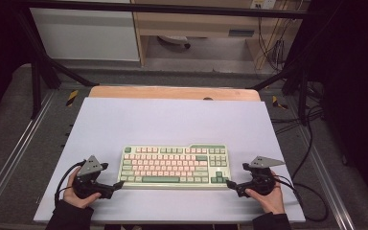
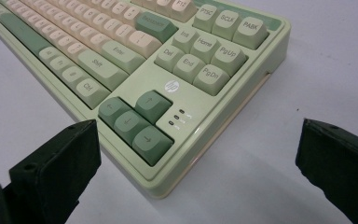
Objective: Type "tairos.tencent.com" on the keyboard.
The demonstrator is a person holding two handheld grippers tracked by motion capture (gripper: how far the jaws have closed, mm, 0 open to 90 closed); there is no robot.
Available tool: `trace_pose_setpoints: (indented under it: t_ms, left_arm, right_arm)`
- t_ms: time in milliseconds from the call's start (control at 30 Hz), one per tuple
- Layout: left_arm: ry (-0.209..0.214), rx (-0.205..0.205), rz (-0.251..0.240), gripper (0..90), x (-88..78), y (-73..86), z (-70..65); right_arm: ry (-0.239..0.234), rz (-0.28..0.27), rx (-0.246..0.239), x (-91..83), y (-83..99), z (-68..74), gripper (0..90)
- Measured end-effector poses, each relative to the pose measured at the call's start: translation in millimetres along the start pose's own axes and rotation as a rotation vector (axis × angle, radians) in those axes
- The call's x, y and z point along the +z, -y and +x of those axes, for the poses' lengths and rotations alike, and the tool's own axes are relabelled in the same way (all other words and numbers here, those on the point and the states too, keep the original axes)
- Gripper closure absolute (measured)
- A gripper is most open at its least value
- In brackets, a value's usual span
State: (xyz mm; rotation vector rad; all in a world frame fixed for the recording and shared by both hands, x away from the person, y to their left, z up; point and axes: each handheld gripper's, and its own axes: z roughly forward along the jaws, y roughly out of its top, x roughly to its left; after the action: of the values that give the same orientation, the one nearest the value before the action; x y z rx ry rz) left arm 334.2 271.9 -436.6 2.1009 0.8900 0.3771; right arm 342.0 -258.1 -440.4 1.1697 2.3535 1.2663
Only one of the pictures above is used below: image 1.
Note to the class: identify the yellow black tape strip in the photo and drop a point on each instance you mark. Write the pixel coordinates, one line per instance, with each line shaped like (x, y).
(278, 103)
(72, 98)

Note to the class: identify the white table board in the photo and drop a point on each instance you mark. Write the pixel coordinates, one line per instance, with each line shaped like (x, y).
(172, 121)

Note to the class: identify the white wall socket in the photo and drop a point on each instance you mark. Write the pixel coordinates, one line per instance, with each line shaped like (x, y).
(263, 4)

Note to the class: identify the person's right hand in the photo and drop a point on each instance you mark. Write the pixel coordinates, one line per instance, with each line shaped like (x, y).
(273, 201)

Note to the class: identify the black metal frame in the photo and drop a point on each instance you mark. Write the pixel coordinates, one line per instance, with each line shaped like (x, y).
(172, 9)

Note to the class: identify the white cabinet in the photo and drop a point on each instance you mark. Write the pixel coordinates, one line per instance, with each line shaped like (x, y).
(86, 35)

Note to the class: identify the office chair base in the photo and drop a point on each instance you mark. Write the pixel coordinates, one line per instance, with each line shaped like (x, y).
(174, 40)

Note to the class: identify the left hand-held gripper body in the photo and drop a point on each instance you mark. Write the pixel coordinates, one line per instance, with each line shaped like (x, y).
(89, 167)

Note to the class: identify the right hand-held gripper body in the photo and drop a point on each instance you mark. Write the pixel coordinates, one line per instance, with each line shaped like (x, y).
(262, 179)

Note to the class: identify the aluminium floor rail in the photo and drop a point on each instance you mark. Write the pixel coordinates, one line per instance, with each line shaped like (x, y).
(326, 179)
(16, 153)

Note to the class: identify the cream pink green keyboard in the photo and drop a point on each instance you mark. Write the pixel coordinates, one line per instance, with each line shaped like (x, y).
(172, 166)

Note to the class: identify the person's left hand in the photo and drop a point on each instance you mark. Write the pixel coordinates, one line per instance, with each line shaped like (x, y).
(76, 201)

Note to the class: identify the wooden table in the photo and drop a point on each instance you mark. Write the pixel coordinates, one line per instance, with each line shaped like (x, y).
(159, 92)

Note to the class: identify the light wooden desk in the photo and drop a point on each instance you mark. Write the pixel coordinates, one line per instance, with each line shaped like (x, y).
(188, 24)

